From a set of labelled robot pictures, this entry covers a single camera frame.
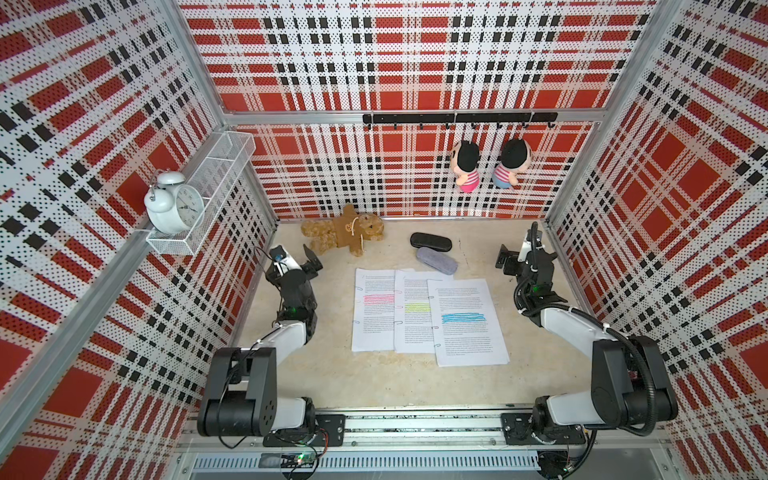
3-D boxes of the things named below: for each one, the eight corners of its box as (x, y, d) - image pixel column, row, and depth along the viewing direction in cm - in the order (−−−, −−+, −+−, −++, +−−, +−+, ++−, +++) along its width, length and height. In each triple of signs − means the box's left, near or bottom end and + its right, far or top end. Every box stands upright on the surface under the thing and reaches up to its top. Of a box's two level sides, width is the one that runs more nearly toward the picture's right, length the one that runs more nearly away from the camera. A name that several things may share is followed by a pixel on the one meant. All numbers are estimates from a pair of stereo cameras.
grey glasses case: (414, 260, 111) (414, 253, 108) (420, 251, 113) (421, 245, 110) (452, 278, 106) (453, 271, 103) (457, 268, 108) (459, 262, 105)
